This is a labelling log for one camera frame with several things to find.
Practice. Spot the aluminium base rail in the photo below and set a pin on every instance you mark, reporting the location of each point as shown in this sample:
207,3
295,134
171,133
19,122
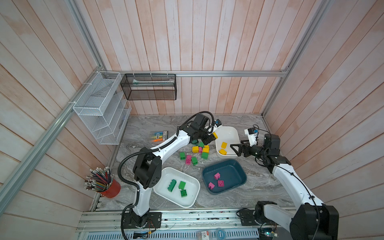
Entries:
181,224

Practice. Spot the white wire mesh shelf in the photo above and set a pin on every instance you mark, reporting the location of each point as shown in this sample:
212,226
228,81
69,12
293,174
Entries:
103,109

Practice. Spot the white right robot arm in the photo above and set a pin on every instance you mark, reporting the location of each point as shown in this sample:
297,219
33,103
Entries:
313,219

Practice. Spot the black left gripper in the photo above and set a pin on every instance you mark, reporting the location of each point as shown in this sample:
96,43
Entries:
209,137

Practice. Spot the highlighter marker pack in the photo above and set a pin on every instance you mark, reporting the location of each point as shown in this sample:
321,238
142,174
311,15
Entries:
159,136

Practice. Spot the white rectangular bin near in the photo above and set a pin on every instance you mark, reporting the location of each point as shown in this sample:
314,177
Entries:
192,187

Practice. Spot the teal rectangular bin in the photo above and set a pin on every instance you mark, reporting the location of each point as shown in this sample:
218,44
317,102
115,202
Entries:
231,173

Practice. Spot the green square lego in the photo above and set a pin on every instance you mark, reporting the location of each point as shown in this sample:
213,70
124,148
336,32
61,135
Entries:
183,193

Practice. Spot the red cup of pencils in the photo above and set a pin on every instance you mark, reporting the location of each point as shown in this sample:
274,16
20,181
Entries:
102,181

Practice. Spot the white rectangular bin far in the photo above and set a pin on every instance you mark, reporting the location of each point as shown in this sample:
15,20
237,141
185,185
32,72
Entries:
228,135

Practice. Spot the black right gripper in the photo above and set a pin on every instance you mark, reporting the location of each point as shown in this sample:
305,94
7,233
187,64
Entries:
240,146

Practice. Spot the black mesh wall basket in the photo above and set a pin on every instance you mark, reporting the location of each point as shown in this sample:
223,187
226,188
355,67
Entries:
149,87

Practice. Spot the long green lego brick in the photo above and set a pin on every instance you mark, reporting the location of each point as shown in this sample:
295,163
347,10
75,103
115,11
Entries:
172,185

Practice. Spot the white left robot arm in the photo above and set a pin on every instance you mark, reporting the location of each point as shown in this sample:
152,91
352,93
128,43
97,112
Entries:
147,169

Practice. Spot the white rectangular bin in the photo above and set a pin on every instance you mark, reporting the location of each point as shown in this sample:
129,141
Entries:
228,135
192,187

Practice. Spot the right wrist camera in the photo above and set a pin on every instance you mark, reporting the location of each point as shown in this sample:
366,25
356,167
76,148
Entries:
252,134

